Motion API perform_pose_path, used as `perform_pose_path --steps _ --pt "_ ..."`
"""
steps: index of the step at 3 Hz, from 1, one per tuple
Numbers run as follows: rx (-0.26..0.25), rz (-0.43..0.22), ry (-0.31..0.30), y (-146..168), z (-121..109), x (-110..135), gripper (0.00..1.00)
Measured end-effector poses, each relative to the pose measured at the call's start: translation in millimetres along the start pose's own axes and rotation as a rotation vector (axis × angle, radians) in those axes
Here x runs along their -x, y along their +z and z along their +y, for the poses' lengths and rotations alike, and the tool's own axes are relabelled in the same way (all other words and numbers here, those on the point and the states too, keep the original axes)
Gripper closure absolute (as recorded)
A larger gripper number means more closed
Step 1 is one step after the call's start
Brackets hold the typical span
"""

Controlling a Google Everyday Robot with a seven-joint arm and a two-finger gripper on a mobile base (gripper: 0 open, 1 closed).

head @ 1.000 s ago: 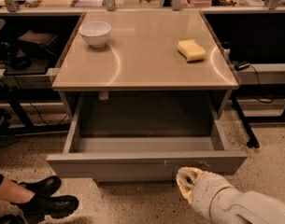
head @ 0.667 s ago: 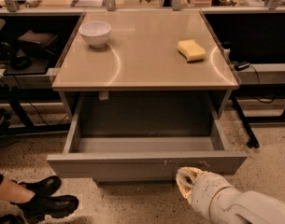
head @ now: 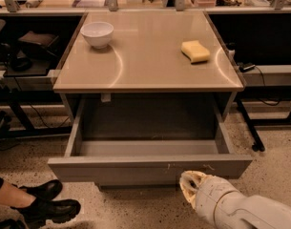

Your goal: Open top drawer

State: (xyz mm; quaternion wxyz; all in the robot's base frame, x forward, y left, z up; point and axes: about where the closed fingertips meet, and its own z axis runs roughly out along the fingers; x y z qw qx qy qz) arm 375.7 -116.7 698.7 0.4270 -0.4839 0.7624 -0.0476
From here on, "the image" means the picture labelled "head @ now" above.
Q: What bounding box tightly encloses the black desk leg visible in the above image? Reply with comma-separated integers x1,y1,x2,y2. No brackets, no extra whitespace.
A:
237,99,265,152

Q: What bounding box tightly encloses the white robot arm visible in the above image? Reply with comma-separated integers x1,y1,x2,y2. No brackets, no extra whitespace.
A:
179,171,291,229

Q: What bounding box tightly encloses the white ceramic bowl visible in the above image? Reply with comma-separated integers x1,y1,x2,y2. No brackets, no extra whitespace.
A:
80,22,114,49

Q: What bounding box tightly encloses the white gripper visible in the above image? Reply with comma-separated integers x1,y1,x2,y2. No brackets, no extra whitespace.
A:
179,171,243,229

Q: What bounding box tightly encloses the yellow sponge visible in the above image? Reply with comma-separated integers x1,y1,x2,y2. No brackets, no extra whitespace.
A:
181,40,210,63

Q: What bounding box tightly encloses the grey top drawer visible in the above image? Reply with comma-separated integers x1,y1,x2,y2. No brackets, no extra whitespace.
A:
48,94,252,188

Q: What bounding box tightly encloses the black left desk frame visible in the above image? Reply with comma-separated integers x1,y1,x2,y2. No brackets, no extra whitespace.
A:
0,88,71,139

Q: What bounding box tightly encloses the black power adapter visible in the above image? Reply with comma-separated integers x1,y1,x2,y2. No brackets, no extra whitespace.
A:
239,63,256,73

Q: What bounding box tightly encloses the black leather shoe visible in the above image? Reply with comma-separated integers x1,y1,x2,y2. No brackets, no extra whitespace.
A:
14,198,81,229
20,179,63,200

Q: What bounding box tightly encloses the dark box on shelf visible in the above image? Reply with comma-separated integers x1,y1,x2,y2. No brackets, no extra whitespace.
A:
18,31,59,59

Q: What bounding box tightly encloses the grey drawer cabinet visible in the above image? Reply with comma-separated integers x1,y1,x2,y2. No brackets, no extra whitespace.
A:
52,10,245,191

